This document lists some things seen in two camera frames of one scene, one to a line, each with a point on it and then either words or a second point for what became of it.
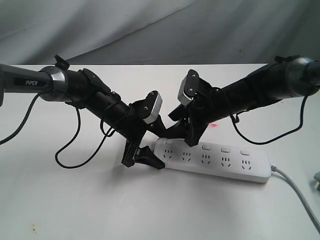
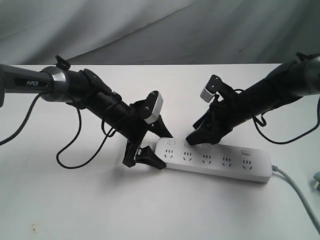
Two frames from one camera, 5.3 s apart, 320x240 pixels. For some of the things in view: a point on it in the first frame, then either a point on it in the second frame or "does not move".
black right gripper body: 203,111 → 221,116
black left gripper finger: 145,155 does not move
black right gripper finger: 178,113 → 200,121
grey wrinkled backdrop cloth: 157,32 does not move
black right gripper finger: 178,130 → 204,134
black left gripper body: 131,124 does not move
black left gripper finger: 158,127 does not move
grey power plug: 316,177 does not move
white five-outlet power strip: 225,161 does not move
